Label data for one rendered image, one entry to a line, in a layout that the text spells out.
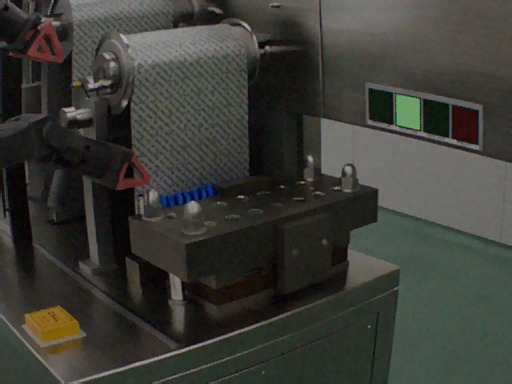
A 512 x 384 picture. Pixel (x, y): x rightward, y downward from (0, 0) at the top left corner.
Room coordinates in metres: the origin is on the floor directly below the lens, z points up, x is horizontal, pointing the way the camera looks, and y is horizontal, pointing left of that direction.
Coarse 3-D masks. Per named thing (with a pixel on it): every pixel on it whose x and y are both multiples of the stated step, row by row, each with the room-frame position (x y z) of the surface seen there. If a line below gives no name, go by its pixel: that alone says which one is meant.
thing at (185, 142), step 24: (192, 96) 1.23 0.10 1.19; (216, 96) 1.27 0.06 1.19; (240, 96) 1.30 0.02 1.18; (144, 120) 1.17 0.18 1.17; (168, 120) 1.20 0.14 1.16; (192, 120) 1.23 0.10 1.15; (216, 120) 1.27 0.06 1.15; (240, 120) 1.30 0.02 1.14; (144, 144) 1.17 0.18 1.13; (168, 144) 1.20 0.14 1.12; (192, 144) 1.23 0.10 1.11; (216, 144) 1.26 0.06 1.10; (240, 144) 1.30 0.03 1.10; (168, 168) 1.20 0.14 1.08; (192, 168) 1.23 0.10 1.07; (216, 168) 1.26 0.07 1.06; (240, 168) 1.30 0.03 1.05; (144, 192) 1.17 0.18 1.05; (168, 192) 1.20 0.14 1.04
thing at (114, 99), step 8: (240, 32) 1.34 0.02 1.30; (112, 40) 1.20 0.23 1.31; (104, 48) 1.22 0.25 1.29; (112, 48) 1.20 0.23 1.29; (120, 48) 1.18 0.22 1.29; (248, 48) 1.32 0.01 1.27; (120, 56) 1.17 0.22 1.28; (248, 56) 1.32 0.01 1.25; (120, 64) 1.17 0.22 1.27; (248, 64) 1.32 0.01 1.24; (120, 72) 1.17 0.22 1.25; (248, 72) 1.33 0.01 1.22; (120, 80) 1.17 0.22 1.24; (120, 88) 1.17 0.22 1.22; (104, 96) 1.22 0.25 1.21; (112, 96) 1.20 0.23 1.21; (120, 96) 1.17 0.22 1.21; (112, 104) 1.20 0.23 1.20
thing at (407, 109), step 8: (400, 96) 1.14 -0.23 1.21; (400, 104) 1.14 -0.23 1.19; (408, 104) 1.13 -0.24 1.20; (416, 104) 1.12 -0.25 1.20; (400, 112) 1.14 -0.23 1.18; (408, 112) 1.13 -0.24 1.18; (416, 112) 1.12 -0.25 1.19; (400, 120) 1.14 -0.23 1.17; (408, 120) 1.13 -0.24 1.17; (416, 120) 1.12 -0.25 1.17; (416, 128) 1.12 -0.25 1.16
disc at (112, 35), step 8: (112, 32) 1.20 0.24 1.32; (104, 40) 1.23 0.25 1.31; (120, 40) 1.18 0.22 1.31; (96, 48) 1.25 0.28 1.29; (128, 48) 1.16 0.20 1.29; (96, 56) 1.25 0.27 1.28; (128, 56) 1.16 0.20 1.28; (128, 64) 1.16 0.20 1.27; (128, 72) 1.16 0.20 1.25; (128, 80) 1.16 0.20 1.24; (128, 88) 1.16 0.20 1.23; (128, 96) 1.16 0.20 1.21; (120, 104) 1.18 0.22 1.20; (112, 112) 1.20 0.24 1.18; (120, 112) 1.18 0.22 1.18
